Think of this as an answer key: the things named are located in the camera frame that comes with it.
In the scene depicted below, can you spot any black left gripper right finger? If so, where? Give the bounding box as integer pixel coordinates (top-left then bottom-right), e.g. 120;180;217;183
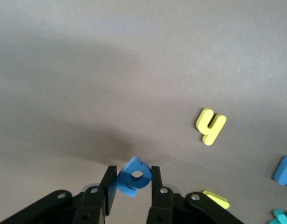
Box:
145;165;246;224

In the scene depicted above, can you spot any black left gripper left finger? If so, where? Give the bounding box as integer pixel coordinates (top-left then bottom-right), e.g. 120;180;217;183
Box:
0;165;118;224

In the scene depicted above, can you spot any blue foam letter a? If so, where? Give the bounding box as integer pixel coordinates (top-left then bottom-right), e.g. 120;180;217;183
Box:
116;156;151;198

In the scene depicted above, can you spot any yellow foam letter H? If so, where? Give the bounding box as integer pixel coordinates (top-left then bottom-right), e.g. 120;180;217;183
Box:
195;107;228;147
202;190;230;210

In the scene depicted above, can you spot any teal foam letter R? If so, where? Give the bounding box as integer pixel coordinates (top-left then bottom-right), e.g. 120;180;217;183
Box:
272;209;287;224

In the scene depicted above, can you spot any blue uppercase foam letter M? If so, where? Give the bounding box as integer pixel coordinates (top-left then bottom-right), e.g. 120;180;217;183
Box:
272;155;287;189

